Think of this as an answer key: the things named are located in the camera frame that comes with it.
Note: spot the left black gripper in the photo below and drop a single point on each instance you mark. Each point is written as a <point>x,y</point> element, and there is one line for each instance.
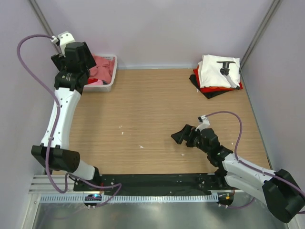
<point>59,60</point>

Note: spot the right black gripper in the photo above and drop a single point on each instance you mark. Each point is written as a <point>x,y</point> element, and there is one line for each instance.
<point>188,130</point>

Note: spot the pink t shirt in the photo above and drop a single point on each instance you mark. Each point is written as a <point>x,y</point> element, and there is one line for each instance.
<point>102,70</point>

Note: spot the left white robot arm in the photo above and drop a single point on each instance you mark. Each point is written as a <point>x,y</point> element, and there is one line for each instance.
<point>53,152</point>

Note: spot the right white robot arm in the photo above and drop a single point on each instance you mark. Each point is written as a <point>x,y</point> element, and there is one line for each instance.
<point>277,189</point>

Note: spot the red crumpled t shirt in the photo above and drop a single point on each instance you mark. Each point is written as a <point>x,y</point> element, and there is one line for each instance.
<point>90,81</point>

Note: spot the white plastic basket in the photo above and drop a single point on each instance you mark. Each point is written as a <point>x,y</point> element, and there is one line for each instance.
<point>104,87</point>

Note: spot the light pink garment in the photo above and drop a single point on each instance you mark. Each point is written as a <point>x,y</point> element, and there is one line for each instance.
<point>98,82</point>

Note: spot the black folded t shirt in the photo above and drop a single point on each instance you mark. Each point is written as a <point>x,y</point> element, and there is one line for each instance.
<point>207,95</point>

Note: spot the red folded t shirt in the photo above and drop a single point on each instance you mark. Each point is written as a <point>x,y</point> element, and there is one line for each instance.
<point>208,89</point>

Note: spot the white folded printed t shirt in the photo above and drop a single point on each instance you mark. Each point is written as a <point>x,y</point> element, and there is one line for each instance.
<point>218,71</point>

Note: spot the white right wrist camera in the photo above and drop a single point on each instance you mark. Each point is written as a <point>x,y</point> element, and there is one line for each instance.
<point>203,123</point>

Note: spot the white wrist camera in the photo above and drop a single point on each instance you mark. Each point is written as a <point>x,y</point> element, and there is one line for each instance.
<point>203,123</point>
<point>62,40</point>

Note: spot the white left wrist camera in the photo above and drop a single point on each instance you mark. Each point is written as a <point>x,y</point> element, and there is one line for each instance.
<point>62,40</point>

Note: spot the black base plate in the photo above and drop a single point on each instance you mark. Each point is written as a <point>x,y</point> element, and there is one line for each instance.
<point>160,185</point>

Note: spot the grey cable duct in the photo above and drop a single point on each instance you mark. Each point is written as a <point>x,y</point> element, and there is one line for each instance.
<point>95,199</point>

